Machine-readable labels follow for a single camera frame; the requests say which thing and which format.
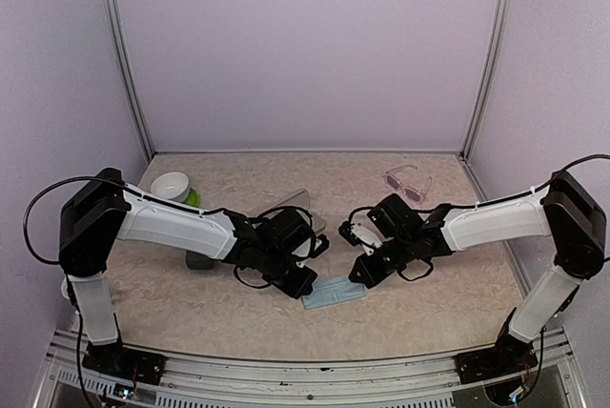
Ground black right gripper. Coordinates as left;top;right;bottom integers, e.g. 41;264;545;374
350;232;416;288

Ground light blue cloth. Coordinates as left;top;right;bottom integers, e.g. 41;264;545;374
302;275;366;310

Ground pink glasses case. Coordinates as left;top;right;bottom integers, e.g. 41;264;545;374
276;188;326;235

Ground purple lens pink sunglasses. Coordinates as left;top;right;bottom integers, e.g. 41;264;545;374
384;164;432;204

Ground grey-blue glasses case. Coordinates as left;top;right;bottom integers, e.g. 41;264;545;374
185;252;214;271

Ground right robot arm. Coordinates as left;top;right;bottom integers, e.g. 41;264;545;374
339;172;607;374

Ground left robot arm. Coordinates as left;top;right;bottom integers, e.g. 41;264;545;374
58;168;329;375

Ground green plate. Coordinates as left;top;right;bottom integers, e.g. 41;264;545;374
183;188;200;208

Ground white bowl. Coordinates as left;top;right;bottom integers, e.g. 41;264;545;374
151;172;191;203

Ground light blue mug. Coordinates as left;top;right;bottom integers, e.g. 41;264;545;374
60;279;72;302

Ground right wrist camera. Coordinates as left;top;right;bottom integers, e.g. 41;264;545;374
338;221;382;255

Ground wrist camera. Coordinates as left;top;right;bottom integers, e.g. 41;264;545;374
293;235;330;268
338;221;382;255

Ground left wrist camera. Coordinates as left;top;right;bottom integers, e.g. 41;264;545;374
293;235;330;268

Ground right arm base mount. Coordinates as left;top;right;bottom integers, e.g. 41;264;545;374
454;308;539;384

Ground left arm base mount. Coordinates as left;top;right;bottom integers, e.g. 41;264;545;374
82;338;167;386

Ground front aluminium rail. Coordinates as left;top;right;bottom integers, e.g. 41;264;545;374
33;330;587;407

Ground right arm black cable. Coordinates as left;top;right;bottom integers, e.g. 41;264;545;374
345;153;610;237

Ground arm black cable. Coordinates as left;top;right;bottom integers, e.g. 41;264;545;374
23;177;315;266
345;153;610;237

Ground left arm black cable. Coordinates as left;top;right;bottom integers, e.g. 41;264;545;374
23;177;315;266

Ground right aluminium corner post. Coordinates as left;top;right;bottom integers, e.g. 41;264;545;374
460;0;511;163

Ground aluminium corner post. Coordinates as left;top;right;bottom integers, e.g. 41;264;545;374
460;0;511;163
104;0;156;163

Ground left aluminium corner post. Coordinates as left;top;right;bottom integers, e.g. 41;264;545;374
104;0;156;163

